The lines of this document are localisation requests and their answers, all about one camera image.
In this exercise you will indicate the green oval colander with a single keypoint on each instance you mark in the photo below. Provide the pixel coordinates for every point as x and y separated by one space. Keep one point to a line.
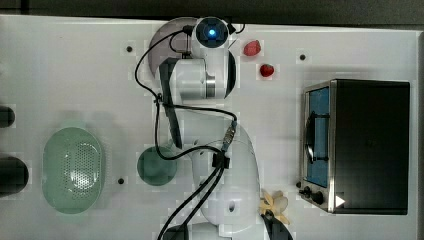
72 170

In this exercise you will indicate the light red plush strawberry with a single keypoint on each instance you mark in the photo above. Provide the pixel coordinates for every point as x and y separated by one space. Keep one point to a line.
252 48

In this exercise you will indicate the yellow banana peel toy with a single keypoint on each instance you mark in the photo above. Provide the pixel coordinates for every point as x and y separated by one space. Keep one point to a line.
274 205

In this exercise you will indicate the green metal mug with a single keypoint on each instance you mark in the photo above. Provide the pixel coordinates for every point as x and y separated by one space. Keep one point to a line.
155 170

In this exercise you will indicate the dark red plush strawberry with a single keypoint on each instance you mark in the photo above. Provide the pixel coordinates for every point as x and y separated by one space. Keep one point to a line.
266 70

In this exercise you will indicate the small black cylinder cup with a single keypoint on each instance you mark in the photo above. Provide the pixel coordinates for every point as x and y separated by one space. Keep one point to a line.
7 117

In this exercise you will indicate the large black cylinder cup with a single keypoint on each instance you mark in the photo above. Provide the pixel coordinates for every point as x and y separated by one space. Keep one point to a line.
14 176

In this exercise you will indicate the black toaster oven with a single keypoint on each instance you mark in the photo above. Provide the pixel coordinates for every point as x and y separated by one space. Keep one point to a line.
356 146

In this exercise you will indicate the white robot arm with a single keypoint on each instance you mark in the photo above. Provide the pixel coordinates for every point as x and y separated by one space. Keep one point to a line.
224 165

